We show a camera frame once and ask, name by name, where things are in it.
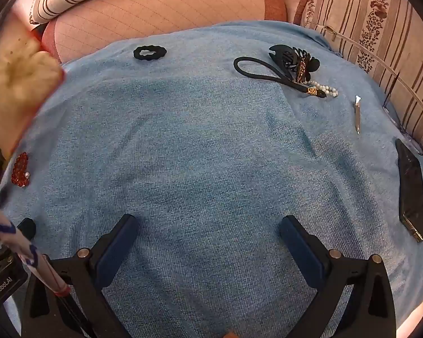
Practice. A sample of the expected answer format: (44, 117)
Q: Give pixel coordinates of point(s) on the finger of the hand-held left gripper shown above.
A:
(27, 228)

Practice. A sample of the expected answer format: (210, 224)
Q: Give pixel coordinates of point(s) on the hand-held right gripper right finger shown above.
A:
(299, 250)

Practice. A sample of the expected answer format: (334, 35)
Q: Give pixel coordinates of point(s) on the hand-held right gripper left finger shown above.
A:
(118, 246)

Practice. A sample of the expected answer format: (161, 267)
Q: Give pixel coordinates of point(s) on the red tray with white inside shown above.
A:
(14, 77)

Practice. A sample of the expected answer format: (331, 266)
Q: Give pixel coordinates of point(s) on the black smartphone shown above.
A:
(410, 190)

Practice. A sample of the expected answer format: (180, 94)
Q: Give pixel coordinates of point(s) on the blue terry blanket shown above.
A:
(197, 148)

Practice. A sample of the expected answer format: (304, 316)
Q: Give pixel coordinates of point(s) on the silver metal hair clip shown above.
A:
(357, 116)

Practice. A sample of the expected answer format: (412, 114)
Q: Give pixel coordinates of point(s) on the black claw hair clip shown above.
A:
(285, 60)

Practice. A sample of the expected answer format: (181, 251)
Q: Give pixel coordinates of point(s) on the black scrunchie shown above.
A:
(141, 53)

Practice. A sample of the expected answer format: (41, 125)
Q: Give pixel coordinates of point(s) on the pink quilted cushion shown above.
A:
(155, 17)

